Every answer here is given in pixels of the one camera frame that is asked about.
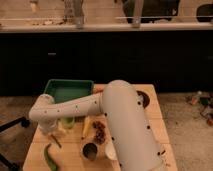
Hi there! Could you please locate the silver metal fork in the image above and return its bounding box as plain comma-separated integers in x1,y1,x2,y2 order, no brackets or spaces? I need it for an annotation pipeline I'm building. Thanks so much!
50,134,62,148

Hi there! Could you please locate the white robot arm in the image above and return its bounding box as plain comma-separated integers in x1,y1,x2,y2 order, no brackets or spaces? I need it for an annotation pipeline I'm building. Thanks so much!
29,80,166,171

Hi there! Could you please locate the green plastic tray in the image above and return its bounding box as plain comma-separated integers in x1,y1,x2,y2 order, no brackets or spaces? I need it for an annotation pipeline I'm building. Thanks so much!
44,79,94,103

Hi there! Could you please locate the small green cup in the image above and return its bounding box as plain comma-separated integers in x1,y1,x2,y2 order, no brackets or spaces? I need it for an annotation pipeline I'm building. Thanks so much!
60,118,75,129

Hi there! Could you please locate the yellow banana piece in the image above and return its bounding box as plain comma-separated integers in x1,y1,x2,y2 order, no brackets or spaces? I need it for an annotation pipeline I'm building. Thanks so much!
82,116,91,139

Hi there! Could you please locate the black office chair base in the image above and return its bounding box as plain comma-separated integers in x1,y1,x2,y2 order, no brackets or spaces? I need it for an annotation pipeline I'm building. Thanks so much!
0,116,31,171

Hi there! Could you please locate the small metal cup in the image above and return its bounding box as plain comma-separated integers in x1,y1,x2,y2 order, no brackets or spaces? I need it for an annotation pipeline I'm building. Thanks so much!
83,143,98,161

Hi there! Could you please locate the brown dried fruit cluster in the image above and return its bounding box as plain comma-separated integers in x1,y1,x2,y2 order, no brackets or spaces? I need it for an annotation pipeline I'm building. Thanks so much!
92,121,106,145

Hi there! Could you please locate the white ceramic cup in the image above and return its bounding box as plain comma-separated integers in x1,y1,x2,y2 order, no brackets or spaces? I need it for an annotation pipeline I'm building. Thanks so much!
105,142,117,161

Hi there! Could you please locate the orange bowl with egg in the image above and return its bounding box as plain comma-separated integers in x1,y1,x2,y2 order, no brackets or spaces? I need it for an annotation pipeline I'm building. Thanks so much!
93,89,103,94

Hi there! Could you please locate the dark bowl with paper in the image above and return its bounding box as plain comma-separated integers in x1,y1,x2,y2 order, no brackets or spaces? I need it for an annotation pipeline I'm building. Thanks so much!
137,91,150,108

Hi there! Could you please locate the dark counter cabinet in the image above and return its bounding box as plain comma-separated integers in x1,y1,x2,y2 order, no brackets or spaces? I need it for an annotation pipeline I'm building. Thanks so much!
0,31,213,96

